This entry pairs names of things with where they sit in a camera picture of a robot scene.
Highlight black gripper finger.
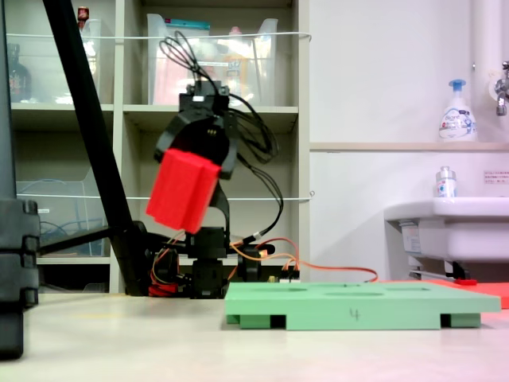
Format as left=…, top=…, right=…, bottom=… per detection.
left=153, top=112, right=200, bottom=163
left=220, top=112, right=240, bottom=181

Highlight red cross columnar block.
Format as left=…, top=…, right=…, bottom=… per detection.
left=145, top=148, right=222, bottom=235

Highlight large clear storage bin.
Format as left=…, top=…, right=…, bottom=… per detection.
left=146, top=14, right=279, bottom=107

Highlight beige shelf unit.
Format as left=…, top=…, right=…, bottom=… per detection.
left=0, top=0, right=311, bottom=295

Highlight black red table clamp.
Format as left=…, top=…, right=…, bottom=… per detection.
left=149, top=278, right=179, bottom=298
left=237, top=243, right=275, bottom=286

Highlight small circuit board with connectors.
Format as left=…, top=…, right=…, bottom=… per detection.
left=268, top=268, right=301, bottom=284

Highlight clear plastic bin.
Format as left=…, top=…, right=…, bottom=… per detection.
left=6, top=18, right=115, bottom=105

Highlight dark glass bottle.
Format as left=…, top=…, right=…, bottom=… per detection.
left=6, top=43, right=33, bottom=103

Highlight dark grey upright pole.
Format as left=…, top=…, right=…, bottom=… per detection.
left=0, top=0, right=17, bottom=200

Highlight green shape sorting board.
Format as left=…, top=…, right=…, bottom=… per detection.
left=224, top=281, right=502, bottom=331

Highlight black notched tripod leg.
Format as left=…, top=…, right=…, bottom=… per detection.
left=0, top=197, right=41, bottom=361

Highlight small white bottle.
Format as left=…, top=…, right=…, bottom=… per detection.
left=433, top=166, right=458, bottom=199

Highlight white pump soap bottle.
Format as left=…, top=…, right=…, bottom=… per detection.
left=438, top=78, right=478, bottom=143

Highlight white sink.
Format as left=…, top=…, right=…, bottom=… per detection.
left=383, top=196, right=509, bottom=279

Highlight orange flat board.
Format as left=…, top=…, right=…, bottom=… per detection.
left=377, top=278, right=509, bottom=310

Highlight black wire loops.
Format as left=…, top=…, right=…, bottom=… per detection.
left=158, top=30, right=212, bottom=87

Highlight white cord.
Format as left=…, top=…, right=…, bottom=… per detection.
left=6, top=31, right=313, bottom=43

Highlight clear bin with blue cables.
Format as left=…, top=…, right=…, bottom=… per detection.
left=15, top=166, right=111, bottom=258

